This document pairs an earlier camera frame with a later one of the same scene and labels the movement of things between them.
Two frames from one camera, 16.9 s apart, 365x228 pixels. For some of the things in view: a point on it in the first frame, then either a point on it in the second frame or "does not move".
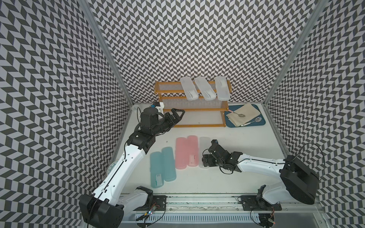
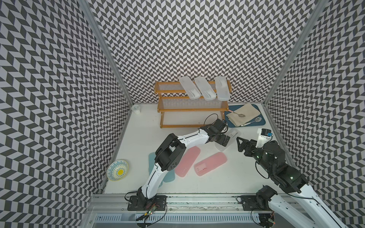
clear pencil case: [204, 145] → [234, 134]
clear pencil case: [208, 92] does not move
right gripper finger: [212, 150] → [250, 147]
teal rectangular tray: [232, 108] does not move
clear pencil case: [222, 88] does not move
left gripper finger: [169, 121] → [224, 140]
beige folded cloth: [248, 109] does not move
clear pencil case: [191, 92] does not move
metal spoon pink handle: [240, 115] does not move
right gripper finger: [209, 159] → [241, 147]
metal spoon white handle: [257, 119] does not move
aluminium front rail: [212, 203] does not move
